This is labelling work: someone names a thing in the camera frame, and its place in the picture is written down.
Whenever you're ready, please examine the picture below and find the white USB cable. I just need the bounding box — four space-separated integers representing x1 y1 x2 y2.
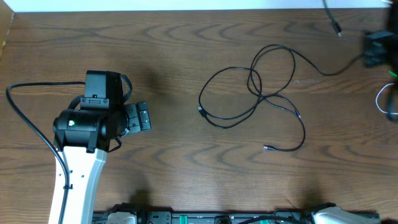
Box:
375 82 398 116

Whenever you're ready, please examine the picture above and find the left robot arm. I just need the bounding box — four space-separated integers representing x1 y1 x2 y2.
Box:
49 70 151 223

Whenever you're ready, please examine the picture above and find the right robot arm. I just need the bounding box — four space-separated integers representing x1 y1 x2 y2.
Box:
363 1 397 123

